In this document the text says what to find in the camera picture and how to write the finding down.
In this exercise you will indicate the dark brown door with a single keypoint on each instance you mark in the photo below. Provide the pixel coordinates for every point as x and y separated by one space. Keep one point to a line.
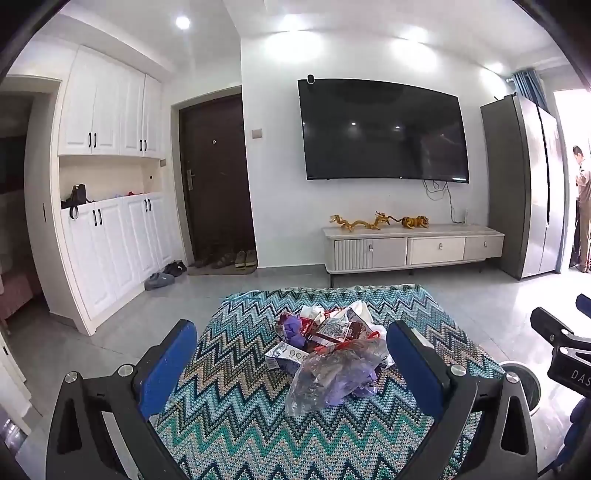
217 175

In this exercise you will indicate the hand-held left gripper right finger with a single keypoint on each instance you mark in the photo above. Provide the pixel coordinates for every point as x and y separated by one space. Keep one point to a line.
415 364

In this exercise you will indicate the grey refrigerator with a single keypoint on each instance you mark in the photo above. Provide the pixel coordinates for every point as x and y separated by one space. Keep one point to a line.
526 184

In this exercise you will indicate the clear plastic bag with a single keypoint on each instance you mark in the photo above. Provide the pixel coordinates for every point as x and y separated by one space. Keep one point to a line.
318 383

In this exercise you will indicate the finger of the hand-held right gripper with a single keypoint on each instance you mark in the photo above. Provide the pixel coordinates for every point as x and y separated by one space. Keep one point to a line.
583 305
549 322

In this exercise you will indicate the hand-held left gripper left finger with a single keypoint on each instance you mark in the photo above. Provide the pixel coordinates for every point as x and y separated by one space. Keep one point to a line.
168 364

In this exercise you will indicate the dark brown shoe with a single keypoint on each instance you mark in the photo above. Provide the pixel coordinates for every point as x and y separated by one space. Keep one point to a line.
198 263

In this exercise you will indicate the golden tiger figurine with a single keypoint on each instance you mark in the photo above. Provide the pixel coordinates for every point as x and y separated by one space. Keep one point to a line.
414 222

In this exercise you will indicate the white printed carton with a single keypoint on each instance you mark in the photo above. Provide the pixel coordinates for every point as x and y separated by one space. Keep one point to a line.
288 356

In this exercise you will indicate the white shoe cabinet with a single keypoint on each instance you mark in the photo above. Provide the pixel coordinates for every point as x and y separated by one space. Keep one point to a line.
106 258

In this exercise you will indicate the wall television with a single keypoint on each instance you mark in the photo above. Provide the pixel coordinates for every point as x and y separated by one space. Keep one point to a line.
383 129

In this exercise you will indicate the recessed ceiling light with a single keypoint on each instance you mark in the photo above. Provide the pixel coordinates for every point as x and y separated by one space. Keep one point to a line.
182 21

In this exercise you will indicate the grey fluffy slipper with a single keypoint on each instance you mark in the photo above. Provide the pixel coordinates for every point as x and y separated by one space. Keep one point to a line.
159 280

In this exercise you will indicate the white round trash bin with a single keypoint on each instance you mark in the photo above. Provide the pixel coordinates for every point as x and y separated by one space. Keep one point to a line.
528 392

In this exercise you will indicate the shoes on doormat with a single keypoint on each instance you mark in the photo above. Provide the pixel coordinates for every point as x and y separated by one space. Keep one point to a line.
207 272

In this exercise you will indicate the blue curtain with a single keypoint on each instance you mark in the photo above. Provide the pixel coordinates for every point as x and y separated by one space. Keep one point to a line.
531 87

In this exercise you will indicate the beige shoe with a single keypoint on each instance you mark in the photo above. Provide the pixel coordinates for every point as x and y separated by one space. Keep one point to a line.
240 259
250 257

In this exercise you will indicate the person's right hand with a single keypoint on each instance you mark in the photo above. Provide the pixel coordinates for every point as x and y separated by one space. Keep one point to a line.
581 417

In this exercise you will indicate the white television cabinet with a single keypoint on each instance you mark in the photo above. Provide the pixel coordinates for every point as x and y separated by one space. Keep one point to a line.
436 249

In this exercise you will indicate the black handbag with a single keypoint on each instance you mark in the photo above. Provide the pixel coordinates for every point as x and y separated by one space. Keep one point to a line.
78 196

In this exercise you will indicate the small purple wrapper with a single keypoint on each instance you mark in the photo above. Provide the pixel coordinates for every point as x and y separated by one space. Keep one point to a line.
293 330

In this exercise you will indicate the golden dragon figurine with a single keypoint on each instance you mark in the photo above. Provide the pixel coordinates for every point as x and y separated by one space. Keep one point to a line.
382 220
348 224

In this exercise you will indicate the red plastic piece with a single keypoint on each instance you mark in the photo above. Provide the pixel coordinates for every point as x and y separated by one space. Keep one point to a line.
346 345

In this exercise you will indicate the brown light switch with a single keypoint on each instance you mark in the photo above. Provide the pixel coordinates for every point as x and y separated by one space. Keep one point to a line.
256 134

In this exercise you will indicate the dark red snack packet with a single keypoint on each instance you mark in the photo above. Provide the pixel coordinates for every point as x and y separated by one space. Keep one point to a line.
332 330

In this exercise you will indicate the zigzag knitted blanket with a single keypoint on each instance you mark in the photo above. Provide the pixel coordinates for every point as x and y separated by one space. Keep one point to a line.
258 415

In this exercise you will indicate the white router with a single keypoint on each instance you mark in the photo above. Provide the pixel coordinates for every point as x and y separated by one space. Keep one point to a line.
464 216

